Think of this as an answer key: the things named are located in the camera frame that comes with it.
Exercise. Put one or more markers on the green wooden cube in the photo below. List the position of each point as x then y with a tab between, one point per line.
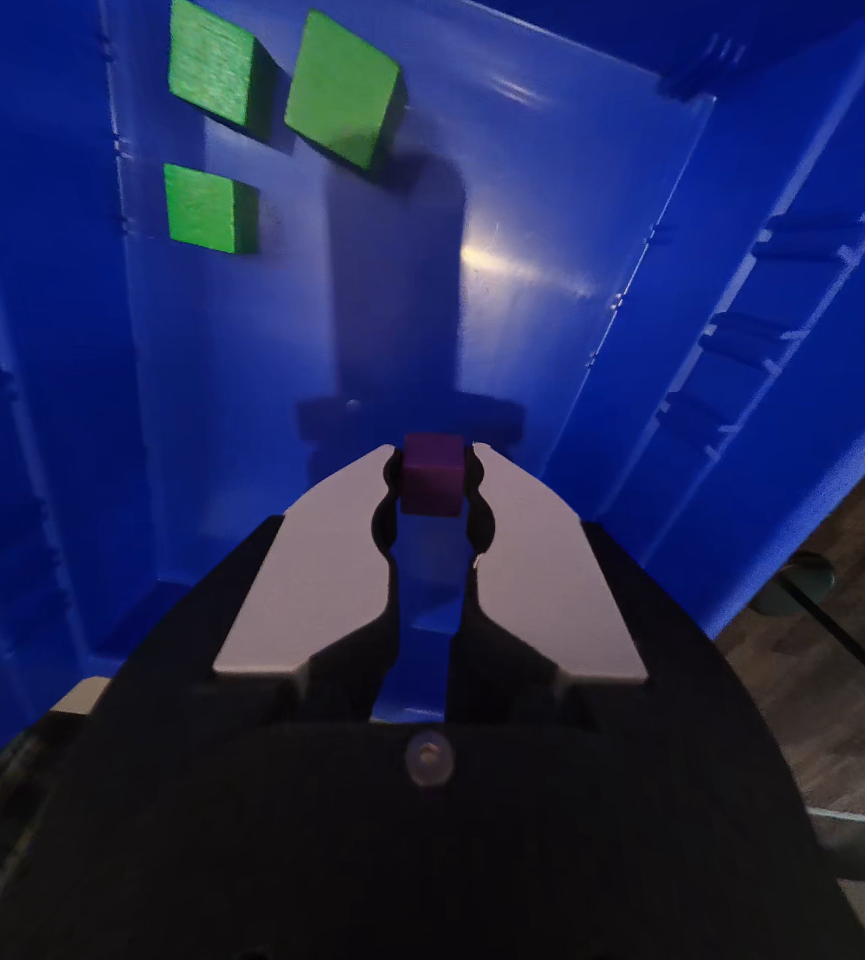
204	206
339	90
211	64

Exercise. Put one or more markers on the blue plastic bin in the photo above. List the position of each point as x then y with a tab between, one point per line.
477	300

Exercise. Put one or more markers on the grey round caster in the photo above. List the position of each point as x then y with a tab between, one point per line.
800	585

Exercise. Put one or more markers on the thin black rod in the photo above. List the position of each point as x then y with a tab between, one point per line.
852	645

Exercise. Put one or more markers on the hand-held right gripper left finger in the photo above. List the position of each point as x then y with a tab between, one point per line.
312	585

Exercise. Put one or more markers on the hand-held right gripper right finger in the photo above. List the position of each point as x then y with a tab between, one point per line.
552	592

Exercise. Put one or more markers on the purple wooden cube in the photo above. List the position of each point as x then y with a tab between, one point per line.
432	480

